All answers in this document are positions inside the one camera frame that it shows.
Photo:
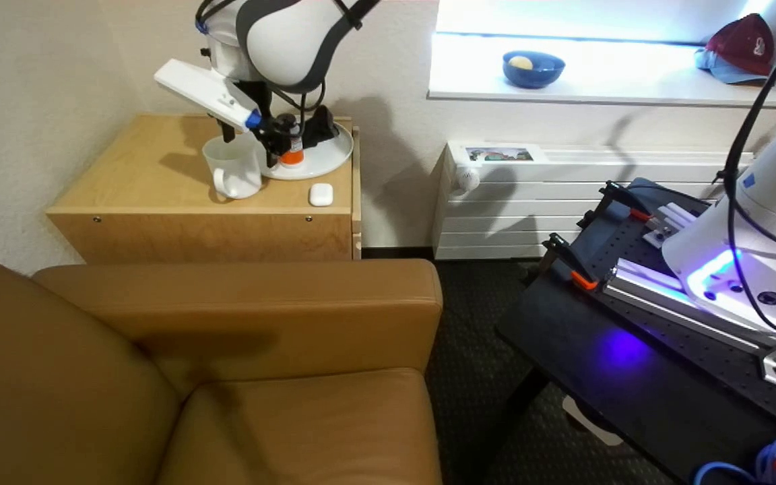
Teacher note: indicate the black orange clamp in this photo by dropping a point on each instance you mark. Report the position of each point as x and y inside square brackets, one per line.
[567, 264]

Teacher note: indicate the white window sill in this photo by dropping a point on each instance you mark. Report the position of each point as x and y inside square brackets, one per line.
[597, 72]

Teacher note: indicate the yellow lemon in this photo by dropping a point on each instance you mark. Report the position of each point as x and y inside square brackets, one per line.
[521, 62]

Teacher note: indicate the black object on plate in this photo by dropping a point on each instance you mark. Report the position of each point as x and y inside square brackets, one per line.
[318, 128]

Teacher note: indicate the small white earbud case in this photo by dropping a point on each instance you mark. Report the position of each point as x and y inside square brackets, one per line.
[322, 195]

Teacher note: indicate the wooden nightstand dresser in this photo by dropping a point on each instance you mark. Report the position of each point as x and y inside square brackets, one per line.
[150, 198]

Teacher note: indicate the tan leather armchair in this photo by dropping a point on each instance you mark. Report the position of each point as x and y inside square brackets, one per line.
[259, 371]

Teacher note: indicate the orange pill bottle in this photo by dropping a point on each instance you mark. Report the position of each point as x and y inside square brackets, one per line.
[292, 157]

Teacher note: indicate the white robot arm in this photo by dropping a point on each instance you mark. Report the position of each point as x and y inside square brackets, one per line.
[268, 75]

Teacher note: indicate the aluminium rail with bracket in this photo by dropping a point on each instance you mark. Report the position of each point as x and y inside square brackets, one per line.
[662, 293]

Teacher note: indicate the blue bowl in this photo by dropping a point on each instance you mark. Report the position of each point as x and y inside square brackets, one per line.
[544, 71]

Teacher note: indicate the white round plate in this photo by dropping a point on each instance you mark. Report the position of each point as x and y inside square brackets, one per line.
[318, 160]

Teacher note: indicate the white ceramic mug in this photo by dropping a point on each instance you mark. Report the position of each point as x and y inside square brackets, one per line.
[234, 164]

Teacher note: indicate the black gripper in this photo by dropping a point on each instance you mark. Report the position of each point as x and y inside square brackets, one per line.
[276, 133]

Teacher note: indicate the maroon baseball cap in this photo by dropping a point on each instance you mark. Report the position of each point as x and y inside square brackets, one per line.
[740, 51]

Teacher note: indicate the white wall heater unit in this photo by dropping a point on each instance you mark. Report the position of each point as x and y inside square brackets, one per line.
[503, 200]

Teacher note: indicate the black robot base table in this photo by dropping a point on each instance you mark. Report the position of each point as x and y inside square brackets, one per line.
[694, 405]

